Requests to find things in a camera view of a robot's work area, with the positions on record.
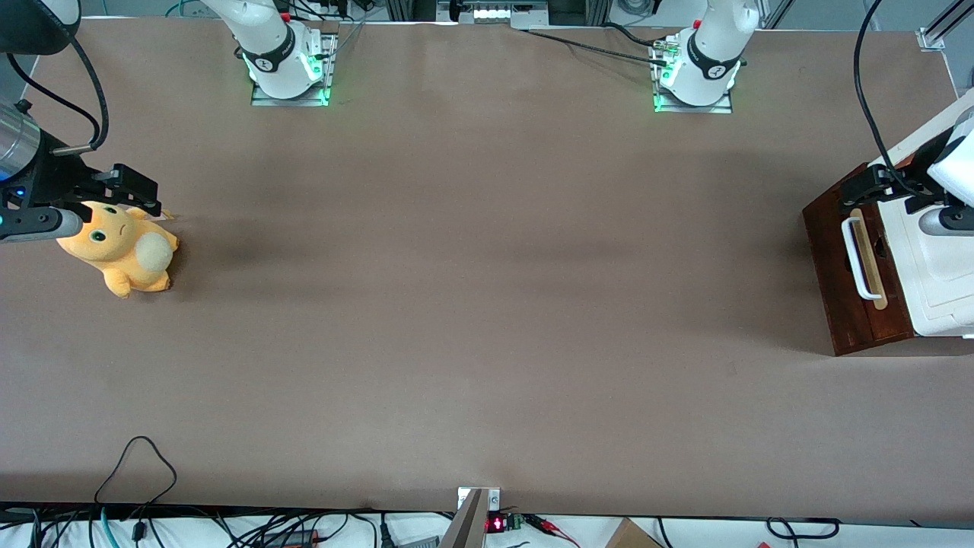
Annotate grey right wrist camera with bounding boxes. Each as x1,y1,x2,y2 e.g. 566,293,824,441
0,206,84,244

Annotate black oval cable loop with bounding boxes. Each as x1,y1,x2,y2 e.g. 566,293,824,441
766,517,841,540

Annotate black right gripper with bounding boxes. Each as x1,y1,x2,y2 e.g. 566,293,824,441
29,134,163,218

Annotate black looped thin cable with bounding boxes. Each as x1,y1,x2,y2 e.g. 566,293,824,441
94,435,178,508

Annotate black cable across table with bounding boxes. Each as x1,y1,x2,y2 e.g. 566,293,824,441
524,29,672,66

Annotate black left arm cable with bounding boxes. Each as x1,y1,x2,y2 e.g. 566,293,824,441
853,0,926,200

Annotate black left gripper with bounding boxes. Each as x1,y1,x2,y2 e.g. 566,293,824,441
840,129,956,215

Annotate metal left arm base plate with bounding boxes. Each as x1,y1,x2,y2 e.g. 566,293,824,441
652,37,734,115

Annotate grey power strip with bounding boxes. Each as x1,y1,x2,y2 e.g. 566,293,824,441
437,0,550,30

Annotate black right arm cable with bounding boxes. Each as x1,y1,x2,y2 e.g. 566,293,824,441
7,29,110,155

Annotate orange plush toy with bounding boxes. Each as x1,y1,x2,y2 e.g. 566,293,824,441
56,200,180,299

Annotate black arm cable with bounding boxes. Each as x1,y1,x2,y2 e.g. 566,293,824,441
7,29,110,155
853,0,926,200

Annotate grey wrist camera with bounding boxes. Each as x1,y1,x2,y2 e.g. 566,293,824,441
918,204,974,236
0,206,84,244

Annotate black power adapter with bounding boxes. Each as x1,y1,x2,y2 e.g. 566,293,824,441
261,528,322,548

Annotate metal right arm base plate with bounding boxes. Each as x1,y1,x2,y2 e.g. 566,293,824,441
250,30,338,107

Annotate aluminium profile frame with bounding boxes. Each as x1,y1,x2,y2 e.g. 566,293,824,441
916,0,974,52

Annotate brown cardboard box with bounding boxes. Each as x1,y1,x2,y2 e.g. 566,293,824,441
604,518,664,548

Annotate red clip leads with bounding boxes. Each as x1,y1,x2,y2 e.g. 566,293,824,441
525,515,581,548

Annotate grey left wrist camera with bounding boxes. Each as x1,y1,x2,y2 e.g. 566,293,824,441
918,204,974,236

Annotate white and brown cabinet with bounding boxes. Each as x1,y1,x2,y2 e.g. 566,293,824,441
803,88,974,357

